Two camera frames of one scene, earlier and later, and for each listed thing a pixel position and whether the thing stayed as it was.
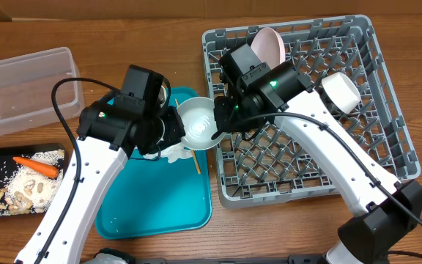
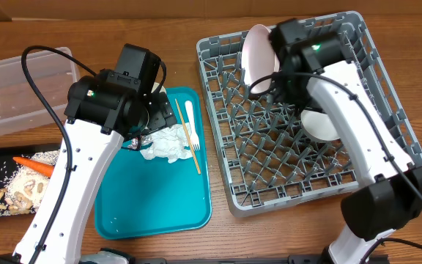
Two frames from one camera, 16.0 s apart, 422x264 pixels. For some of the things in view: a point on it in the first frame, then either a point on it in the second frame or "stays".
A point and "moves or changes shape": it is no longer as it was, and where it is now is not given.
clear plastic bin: [15, 94] stays
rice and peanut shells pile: [30, 191] stays
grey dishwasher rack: [272, 166] stays
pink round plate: [269, 47] moves or changes shape
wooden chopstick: [195, 158] stays
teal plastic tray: [149, 196] stays
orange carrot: [37, 167] stays
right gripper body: [229, 111] to [288, 92]
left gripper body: [164, 130] to [160, 114]
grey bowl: [200, 122] moves or changes shape
